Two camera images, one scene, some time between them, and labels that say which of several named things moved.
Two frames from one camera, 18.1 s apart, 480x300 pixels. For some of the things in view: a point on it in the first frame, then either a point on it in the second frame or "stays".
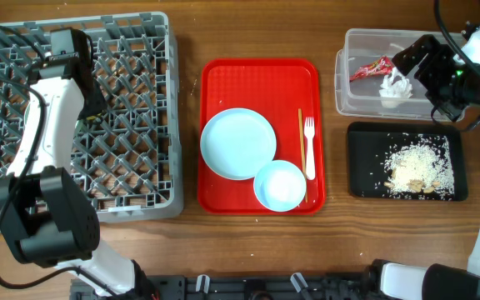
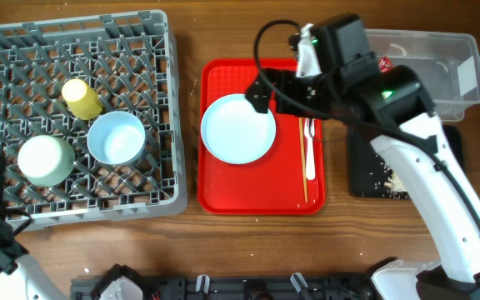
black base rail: x=237 y=287 stays
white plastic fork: x=309 y=127 stays
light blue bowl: x=280 y=186 → x=115 y=137
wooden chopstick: x=303 y=153 stays
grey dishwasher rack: x=129 y=154 stays
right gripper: x=440 y=57 → x=287 y=80
